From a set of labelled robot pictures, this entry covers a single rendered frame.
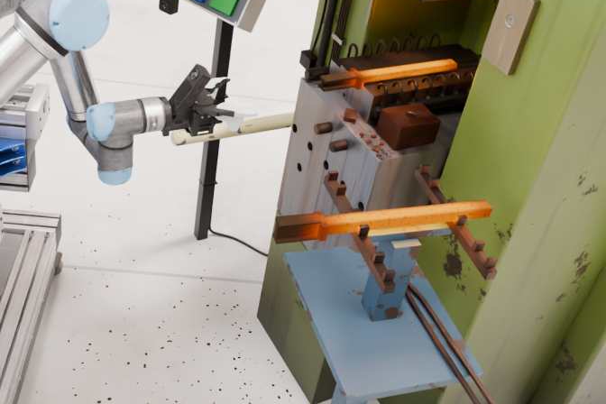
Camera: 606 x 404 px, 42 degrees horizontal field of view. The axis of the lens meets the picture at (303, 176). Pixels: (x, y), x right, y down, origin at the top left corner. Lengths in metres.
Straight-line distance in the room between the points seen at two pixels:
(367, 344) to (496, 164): 0.50
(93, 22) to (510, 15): 0.83
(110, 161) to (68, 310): 0.99
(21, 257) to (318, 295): 1.08
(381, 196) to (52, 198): 1.49
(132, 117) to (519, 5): 0.82
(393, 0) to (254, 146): 1.40
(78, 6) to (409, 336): 0.91
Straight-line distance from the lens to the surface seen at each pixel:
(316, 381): 2.36
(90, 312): 2.62
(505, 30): 1.72
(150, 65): 3.86
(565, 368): 2.49
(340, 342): 1.63
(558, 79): 1.65
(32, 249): 2.50
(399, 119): 1.86
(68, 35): 1.47
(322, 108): 1.99
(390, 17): 2.17
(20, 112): 2.13
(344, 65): 2.01
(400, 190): 1.93
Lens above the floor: 1.94
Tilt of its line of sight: 37 degrees down
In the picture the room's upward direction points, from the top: 12 degrees clockwise
